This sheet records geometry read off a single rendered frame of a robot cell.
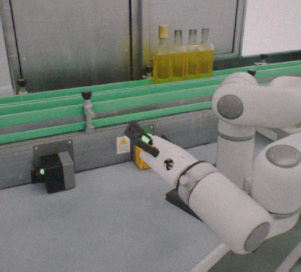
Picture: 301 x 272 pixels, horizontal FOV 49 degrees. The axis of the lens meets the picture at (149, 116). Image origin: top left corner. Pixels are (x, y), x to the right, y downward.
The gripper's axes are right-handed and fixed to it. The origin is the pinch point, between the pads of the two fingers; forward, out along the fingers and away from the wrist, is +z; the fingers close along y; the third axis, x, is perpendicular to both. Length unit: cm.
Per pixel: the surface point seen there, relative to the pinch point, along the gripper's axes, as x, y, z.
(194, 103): 11, 41, 31
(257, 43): 49, 77, 51
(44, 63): -7, 4, 67
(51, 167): -25.0, 2.5, 26.6
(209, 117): 9, 48, 27
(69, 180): -26.8, 9.0, 25.1
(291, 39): 61, 93, 48
